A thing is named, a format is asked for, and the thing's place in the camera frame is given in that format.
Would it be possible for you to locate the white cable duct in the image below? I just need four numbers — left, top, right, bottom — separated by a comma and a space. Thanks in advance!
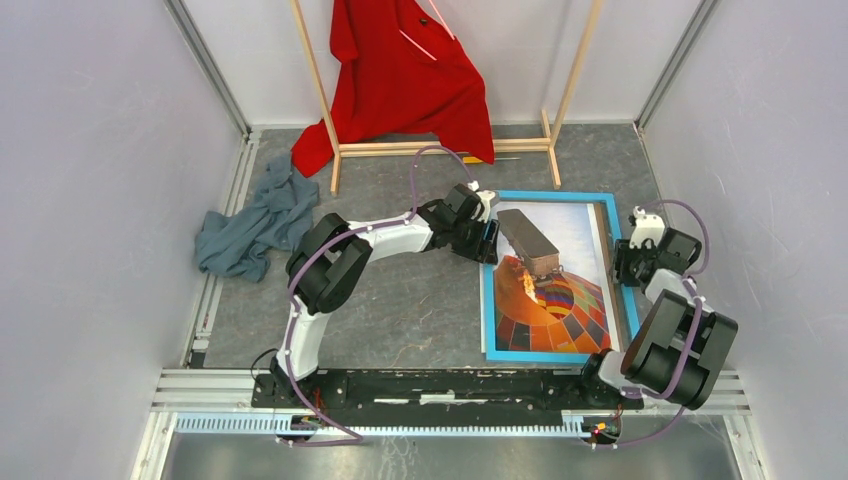
174, 413, 594, 440

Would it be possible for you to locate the hot air balloon photo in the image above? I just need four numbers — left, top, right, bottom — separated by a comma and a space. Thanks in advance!
491, 201, 624, 355

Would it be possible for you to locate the red shirt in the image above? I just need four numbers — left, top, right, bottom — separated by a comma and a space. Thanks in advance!
329, 0, 495, 164

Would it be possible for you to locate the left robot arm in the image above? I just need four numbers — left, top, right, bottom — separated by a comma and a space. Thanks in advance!
270, 182, 500, 408

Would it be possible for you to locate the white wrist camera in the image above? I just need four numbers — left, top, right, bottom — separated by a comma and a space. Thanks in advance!
466, 180, 499, 222
629, 206, 666, 250

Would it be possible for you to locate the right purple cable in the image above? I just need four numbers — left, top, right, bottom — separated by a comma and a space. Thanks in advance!
589, 199, 711, 449

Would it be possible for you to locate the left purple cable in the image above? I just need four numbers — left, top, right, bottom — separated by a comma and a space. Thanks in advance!
284, 144, 475, 448

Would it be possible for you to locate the wooden clothes rack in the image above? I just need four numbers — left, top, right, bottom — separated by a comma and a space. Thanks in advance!
289, 0, 604, 195

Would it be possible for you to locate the pink clothes hanger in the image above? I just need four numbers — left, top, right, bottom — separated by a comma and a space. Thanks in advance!
395, 1, 459, 61

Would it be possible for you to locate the purple cable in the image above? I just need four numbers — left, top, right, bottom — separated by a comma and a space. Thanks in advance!
284, 144, 475, 448
589, 199, 711, 449

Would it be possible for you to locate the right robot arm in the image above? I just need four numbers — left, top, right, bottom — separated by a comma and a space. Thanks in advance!
577, 228, 738, 410

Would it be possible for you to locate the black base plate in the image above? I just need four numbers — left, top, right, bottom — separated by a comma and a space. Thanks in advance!
251, 367, 644, 429

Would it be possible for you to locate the grey-blue cloth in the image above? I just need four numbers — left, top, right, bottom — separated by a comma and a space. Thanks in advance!
194, 153, 320, 283

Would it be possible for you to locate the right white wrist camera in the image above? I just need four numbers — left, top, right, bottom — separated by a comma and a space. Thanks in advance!
629, 206, 666, 250

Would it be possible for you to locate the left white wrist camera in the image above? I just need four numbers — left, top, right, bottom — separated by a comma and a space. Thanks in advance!
466, 180, 499, 222

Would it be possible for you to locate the blue picture frame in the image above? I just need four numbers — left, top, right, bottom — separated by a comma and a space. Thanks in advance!
481, 190, 642, 366

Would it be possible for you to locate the brown backing board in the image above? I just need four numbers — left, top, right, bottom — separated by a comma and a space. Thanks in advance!
590, 202, 630, 351

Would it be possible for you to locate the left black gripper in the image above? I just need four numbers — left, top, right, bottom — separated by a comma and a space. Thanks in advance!
450, 215, 501, 267

